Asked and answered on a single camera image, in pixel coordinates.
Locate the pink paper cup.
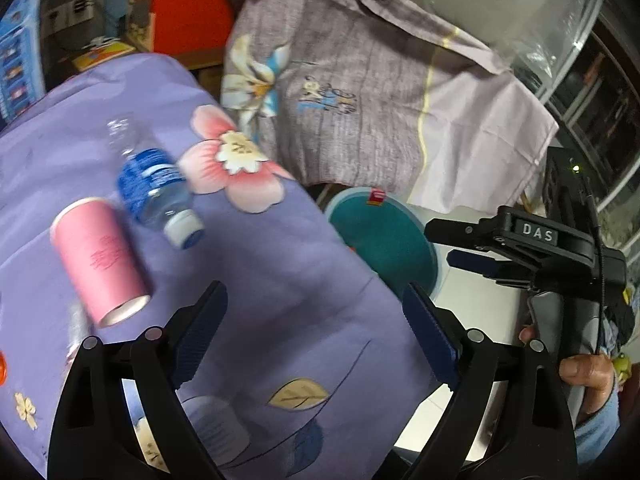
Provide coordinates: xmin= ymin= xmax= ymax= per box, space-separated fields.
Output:
xmin=50 ymin=197 xmax=151 ymax=327

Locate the clear bottle blue label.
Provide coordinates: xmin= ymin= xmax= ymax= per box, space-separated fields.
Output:
xmin=106 ymin=116 xmax=205 ymax=249

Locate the blue sleeve forearm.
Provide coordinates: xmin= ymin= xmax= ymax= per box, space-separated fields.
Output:
xmin=575 ymin=373 xmax=620 ymax=469

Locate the teal round trash bin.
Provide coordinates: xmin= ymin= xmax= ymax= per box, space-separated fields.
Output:
xmin=324 ymin=188 xmax=442 ymax=297

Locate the person's right hand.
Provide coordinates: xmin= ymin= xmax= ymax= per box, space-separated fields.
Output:
xmin=516 ymin=324 xmax=618 ymax=416

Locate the purple floral bed cover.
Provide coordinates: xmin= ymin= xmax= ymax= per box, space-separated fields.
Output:
xmin=1 ymin=54 xmax=437 ymax=479

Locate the orange round lid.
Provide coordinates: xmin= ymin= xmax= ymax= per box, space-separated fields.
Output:
xmin=0 ymin=351 xmax=8 ymax=386

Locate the grey floral draped sheet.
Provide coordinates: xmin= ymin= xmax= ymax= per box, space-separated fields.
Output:
xmin=220 ymin=0 xmax=558 ymax=214

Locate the clear plastic bag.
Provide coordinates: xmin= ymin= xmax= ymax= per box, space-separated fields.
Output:
xmin=412 ymin=0 xmax=604 ymax=101

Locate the yellow flat book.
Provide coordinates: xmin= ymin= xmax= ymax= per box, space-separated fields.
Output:
xmin=73 ymin=39 xmax=137 ymax=73

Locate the blue toy box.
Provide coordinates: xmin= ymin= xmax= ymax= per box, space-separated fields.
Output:
xmin=0 ymin=0 xmax=46 ymax=129

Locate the red cardboard box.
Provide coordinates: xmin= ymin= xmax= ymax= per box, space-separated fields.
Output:
xmin=127 ymin=0 xmax=233 ymax=56

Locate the white wall power strip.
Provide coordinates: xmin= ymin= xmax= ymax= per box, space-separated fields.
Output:
xmin=42 ymin=0 xmax=96 ymax=37

